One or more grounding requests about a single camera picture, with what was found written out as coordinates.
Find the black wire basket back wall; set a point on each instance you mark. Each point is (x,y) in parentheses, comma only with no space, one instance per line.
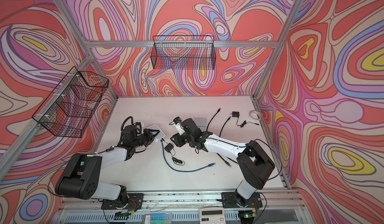
(183,52)

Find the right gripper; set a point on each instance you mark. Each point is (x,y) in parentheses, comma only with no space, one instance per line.
(177,141)

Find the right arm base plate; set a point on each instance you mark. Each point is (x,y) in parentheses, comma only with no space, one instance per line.
(231,200)

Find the white network switch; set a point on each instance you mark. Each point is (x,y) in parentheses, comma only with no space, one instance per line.
(200,122)
(156,132)

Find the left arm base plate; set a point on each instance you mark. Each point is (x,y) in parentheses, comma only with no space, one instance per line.
(132,201)

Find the clear plastic box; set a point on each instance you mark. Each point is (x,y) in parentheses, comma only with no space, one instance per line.
(158,218)

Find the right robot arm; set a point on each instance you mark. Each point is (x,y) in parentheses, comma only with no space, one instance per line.
(255,164)

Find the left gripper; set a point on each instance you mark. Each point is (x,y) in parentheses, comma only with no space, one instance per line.
(149,136)

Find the black wire basket wall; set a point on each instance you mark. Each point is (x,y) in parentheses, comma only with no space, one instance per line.
(183,52)
(74,104)

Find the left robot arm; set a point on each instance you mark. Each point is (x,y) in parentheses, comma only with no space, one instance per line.
(81,176)

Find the white calculator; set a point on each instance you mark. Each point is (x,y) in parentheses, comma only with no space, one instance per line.
(212,215)

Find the black wire basket left wall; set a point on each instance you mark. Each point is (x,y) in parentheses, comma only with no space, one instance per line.
(74,104)

